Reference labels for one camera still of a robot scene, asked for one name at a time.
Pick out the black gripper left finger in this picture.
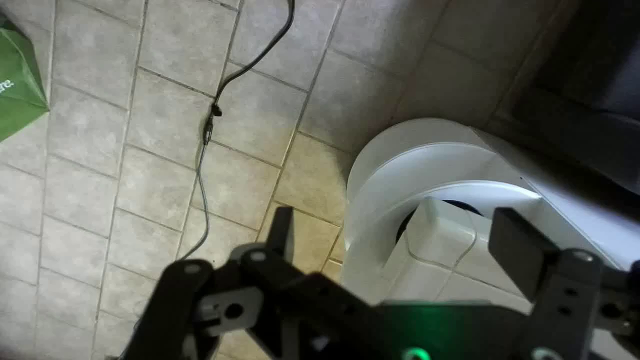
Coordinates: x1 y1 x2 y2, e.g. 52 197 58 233
120 205 404 360

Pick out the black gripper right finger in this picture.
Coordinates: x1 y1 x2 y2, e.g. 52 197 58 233
487 207 640 360

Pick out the white toilet bowl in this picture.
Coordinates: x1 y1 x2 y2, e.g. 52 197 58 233
342 116 557 316

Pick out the dark cabinet panel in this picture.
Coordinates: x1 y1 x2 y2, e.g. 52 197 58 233
488 0 640 197

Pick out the green bag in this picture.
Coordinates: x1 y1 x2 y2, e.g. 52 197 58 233
0 14 52 144

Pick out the black floor cable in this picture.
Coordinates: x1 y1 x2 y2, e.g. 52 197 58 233
176 0 299 264

